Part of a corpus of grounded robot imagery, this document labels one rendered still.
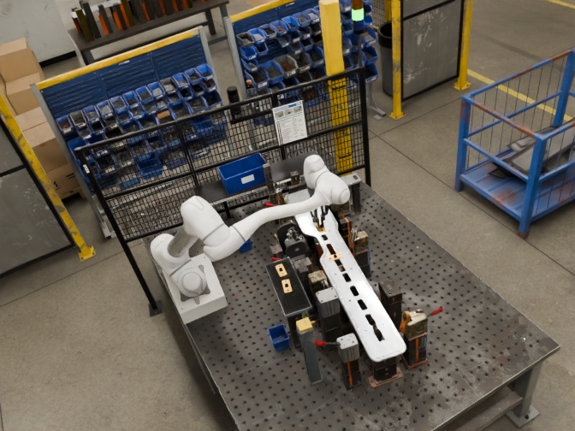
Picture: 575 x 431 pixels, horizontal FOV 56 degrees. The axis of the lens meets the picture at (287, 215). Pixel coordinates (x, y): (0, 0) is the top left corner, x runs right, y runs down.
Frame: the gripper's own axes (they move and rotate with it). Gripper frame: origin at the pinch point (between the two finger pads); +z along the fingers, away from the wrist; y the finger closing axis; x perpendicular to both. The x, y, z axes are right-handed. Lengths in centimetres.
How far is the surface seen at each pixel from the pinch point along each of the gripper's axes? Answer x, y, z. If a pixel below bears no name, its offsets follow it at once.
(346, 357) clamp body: -64, -8, 29
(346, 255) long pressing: -1.9, 12.7, 29.6
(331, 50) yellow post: 109, 43, -38
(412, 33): 278, 174, 51
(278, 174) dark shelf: 84, -7, 30
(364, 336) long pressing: -57, 4, 28
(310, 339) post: -55, -23, 21
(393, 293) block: -39, 25, 25
